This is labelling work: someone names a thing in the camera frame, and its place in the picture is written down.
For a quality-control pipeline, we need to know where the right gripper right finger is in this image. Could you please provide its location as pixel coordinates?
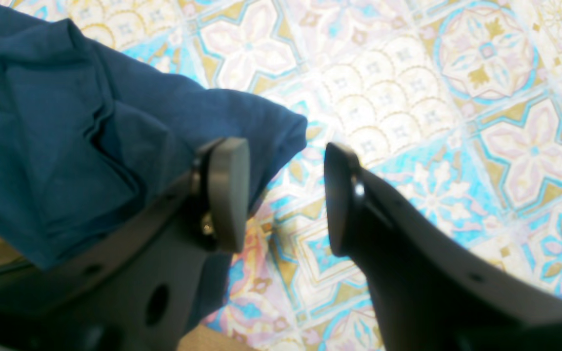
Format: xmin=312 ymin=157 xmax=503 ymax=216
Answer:
xmin=324 ymin=142 xmax=562 ymax=351

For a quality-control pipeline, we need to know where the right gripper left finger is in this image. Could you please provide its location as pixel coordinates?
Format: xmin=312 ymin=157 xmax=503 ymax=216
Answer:
xmin=0 ymin=138 xmax=250 ymax=351

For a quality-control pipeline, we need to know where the dark blue t-shirt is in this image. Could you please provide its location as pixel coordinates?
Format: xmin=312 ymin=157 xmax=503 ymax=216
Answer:
xmin=0 ymin=5 xmax=308 ymax=269

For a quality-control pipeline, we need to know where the patterned tablecloth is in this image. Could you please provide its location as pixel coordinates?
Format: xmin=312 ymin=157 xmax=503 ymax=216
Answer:
xmin=0 ymin=0 xmax=562 ymax=351

